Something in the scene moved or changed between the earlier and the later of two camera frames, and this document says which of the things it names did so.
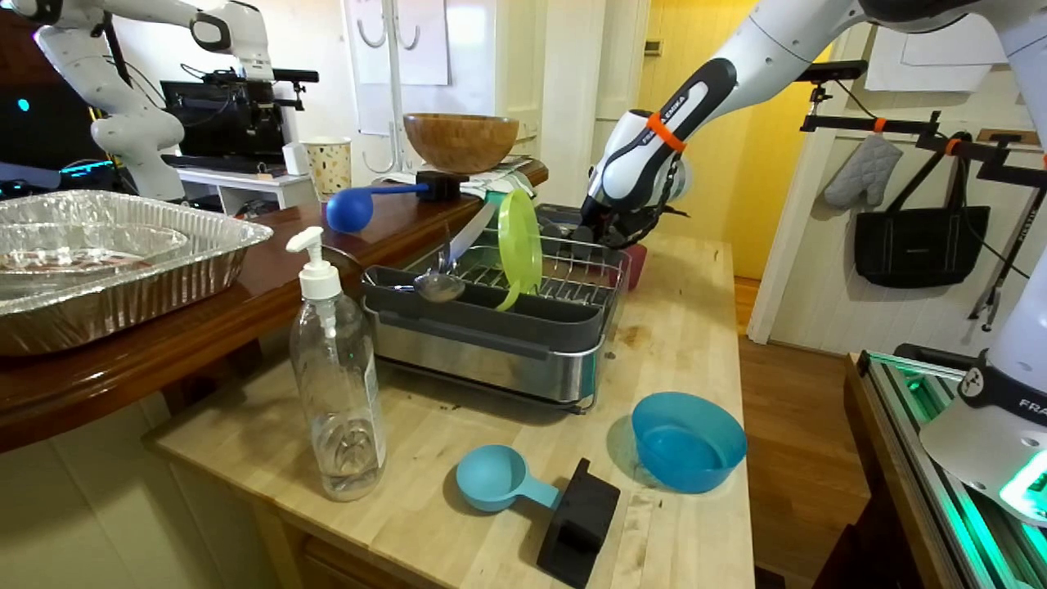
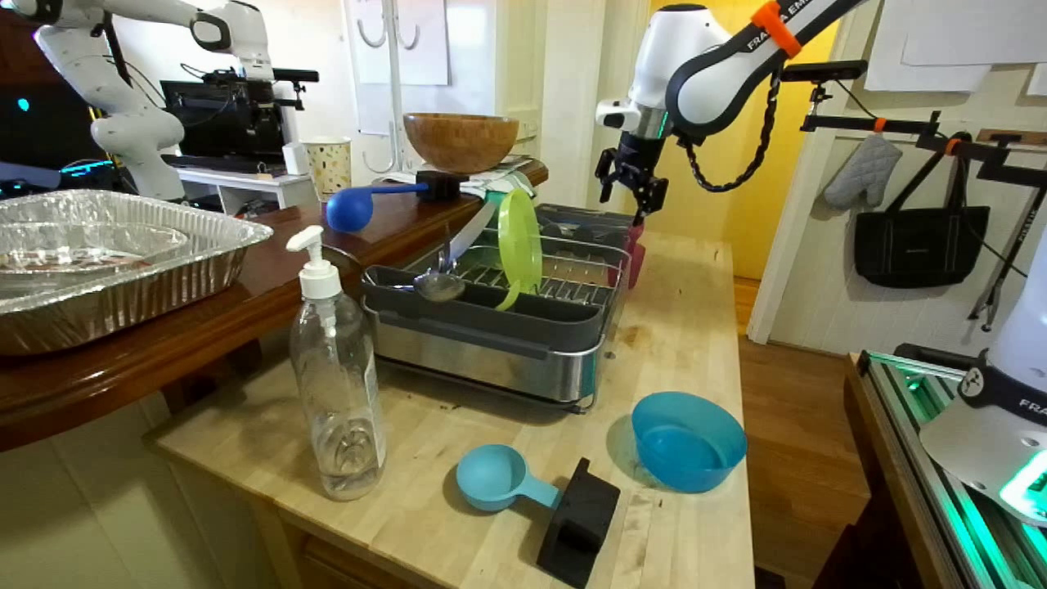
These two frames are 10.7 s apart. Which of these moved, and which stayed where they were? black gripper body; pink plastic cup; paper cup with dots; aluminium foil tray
Moved: black gripper body
Stayed: pink plastic cup; aluminium foil tray; paper cup with dots
